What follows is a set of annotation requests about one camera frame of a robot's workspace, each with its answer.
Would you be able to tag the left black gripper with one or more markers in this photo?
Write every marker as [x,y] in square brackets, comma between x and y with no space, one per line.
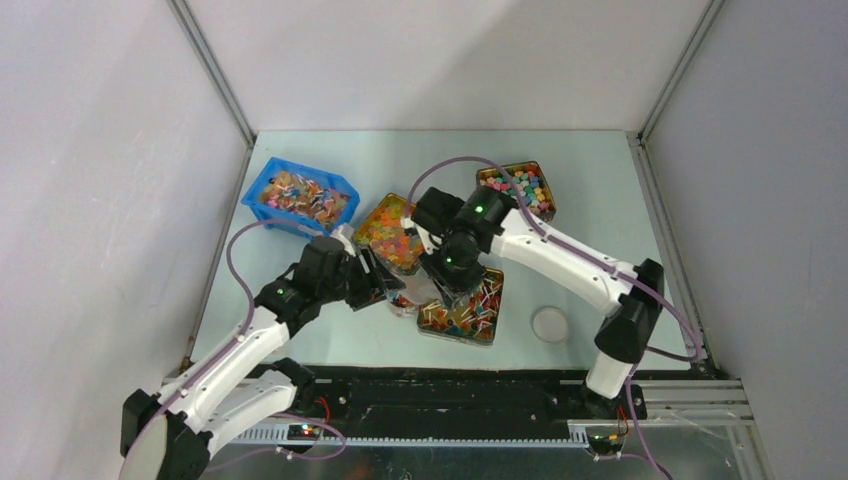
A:
[371,290]

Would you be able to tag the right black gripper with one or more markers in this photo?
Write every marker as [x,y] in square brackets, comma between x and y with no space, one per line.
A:
[453,287]

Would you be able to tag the clear plastic jar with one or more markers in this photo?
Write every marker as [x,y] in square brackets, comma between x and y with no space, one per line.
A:
[418,291]

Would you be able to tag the gold tin with lollipops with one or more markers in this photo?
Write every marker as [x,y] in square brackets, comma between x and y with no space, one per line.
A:
[472,320]

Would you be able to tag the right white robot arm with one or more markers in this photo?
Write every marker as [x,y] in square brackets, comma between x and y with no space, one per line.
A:
[628,296]

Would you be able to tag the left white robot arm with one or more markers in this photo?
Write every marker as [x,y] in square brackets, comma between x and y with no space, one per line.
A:
[176,432]

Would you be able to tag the gold tin pastel candies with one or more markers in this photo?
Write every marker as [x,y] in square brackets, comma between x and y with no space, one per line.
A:
[533,189]

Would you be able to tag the gold tin orange gummies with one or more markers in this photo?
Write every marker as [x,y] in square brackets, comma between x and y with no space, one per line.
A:
[382,232]

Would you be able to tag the white jar lid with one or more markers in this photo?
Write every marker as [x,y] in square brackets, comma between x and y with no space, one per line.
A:
[549,324]

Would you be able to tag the blue plastic candy bin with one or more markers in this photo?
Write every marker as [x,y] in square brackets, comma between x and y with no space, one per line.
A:
[301,200]

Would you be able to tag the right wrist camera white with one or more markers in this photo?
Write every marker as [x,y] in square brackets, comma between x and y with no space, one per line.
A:
[414,232]

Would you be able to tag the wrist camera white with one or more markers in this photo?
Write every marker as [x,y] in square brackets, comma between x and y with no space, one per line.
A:
[414,232]
[344,233]

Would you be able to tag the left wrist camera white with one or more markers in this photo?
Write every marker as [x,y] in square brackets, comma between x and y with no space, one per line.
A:
[344,233]

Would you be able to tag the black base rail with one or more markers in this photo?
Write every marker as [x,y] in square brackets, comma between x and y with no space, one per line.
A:
[455,404]

